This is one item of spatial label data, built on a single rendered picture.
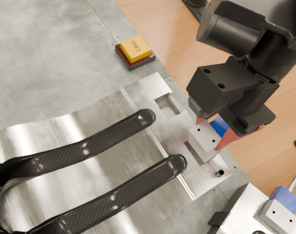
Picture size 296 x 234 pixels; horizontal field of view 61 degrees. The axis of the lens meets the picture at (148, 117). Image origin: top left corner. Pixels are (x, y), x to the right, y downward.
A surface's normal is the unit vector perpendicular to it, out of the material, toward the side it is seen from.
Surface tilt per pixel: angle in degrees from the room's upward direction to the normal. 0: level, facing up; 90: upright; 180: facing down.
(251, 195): 0
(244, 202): 0
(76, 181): 27
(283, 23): 10
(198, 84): 70
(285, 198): 0
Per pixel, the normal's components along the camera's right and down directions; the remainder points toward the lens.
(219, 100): 0.51, 0.73
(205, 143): -0.12, -0.47
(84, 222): 0.41, -0.69
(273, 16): 0.25, -0.39
